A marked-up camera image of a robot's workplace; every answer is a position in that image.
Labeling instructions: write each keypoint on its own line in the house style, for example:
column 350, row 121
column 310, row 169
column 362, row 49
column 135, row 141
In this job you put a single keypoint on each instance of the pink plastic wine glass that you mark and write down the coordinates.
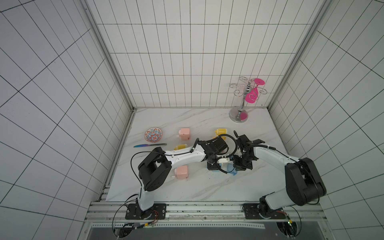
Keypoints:
column 253, row 92

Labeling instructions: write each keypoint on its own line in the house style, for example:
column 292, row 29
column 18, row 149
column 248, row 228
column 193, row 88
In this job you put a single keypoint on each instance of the patterned ceramic bowl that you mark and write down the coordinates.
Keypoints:
column 153, row 135

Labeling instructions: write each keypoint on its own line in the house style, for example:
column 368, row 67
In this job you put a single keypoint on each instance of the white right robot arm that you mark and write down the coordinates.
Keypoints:
column 303, row 181

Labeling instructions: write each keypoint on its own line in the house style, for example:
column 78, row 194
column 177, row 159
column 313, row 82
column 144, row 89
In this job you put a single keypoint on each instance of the pink sharpener bottom row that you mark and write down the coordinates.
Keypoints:
column 181, row 173

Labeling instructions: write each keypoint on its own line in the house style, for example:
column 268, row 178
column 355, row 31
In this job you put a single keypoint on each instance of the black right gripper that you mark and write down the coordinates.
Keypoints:
column 240, row 162

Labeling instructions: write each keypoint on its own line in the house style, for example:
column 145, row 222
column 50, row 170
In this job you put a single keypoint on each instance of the aluminium mounting rail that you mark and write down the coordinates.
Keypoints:
column 173, row 212

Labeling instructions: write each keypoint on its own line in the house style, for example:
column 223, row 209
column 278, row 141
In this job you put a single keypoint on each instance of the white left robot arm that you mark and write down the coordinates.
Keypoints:
column 156, row 166

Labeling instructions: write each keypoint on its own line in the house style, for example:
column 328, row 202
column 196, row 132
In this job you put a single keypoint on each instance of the blue pencil sharpener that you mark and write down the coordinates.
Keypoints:
column 227, row 167

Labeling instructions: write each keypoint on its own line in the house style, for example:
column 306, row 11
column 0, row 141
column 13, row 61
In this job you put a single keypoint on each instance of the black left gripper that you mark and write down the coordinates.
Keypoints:
column 212, row 167

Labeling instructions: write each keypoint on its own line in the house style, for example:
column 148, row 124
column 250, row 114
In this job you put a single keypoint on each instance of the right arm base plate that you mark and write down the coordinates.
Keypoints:
column 253, row 211

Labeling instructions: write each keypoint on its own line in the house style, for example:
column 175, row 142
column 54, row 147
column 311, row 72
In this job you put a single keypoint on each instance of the pink sharpener top row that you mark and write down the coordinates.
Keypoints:
column 184, row 134

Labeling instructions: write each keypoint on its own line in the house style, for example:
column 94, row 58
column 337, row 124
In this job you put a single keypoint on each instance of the chrome glass rack stand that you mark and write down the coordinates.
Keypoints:
column 239, row 114

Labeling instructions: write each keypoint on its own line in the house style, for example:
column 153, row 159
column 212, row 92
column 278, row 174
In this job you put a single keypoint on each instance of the blue transparent tray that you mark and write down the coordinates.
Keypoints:
column 233, row 172

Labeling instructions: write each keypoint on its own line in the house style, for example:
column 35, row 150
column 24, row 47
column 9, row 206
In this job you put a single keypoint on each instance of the pink sharpener row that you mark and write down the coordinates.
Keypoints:
column 184, row 134
column 181, row 173

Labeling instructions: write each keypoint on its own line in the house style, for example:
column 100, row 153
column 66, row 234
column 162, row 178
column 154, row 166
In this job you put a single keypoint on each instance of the yellow sharpener row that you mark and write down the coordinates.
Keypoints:
column 179, row 147

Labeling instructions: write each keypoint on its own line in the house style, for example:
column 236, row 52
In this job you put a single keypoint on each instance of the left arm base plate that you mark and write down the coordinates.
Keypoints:
column 145, row 211

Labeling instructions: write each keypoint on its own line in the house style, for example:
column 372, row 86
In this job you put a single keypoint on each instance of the iridescent pen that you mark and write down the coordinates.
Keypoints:
column 150, row 145

